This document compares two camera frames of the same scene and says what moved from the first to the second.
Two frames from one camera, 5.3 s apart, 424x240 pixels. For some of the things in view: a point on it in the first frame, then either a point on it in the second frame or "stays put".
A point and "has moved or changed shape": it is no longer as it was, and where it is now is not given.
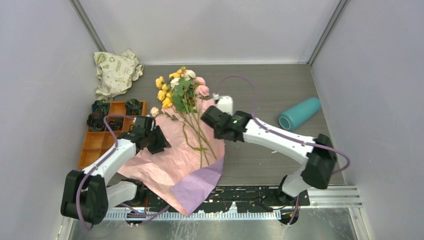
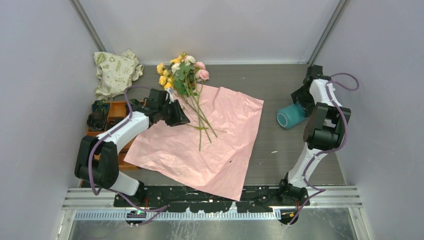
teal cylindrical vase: [290, 117] stays put
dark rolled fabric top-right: [133, 107] stays put
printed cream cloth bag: [115, 73] stays put
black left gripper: [162, 142] -> [179, 117]
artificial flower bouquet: [179, 93] has moved or changed shape
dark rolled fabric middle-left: [95, 121] stays put
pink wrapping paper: [194, 149] has moved or changed shape
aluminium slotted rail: [179, 215] stays put
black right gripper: [216, 134] -> [296, 98]
